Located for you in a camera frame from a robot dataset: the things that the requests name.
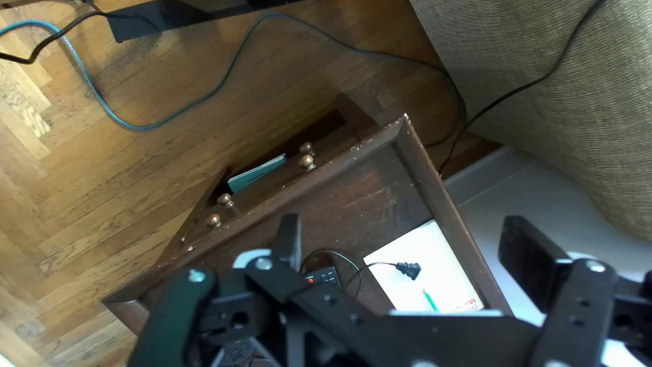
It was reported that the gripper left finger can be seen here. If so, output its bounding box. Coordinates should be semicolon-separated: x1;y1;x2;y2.
127;214;394;367

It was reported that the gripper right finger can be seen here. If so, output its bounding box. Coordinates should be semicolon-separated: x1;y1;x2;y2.
498;215;652;367

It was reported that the black remote control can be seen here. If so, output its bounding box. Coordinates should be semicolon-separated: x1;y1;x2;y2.
304;266;341;287

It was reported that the white panel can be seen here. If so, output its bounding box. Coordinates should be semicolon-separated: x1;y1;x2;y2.
440;145;652;367

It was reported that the white paper booklet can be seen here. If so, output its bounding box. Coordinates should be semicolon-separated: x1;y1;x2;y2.
363;219;485;313

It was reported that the teal booklet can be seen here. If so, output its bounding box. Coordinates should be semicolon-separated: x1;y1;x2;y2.
227;154;287;193

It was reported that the wooden drawer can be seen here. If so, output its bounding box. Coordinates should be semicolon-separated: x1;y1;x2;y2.
179;127;360;246

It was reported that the beige fabric sofa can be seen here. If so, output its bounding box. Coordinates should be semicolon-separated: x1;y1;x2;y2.
410;0;652;243

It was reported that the black stand base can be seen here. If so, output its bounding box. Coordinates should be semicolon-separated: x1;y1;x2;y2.
107;0;307;43

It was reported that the black plug with cable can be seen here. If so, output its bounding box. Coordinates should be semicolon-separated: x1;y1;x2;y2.
300;248;422;301

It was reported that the blue cable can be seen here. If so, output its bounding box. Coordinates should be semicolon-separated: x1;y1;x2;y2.
0;11;467;148

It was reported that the black cable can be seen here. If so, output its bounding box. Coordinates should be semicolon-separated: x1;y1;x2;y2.
437;0;610;178
0;0;164;65

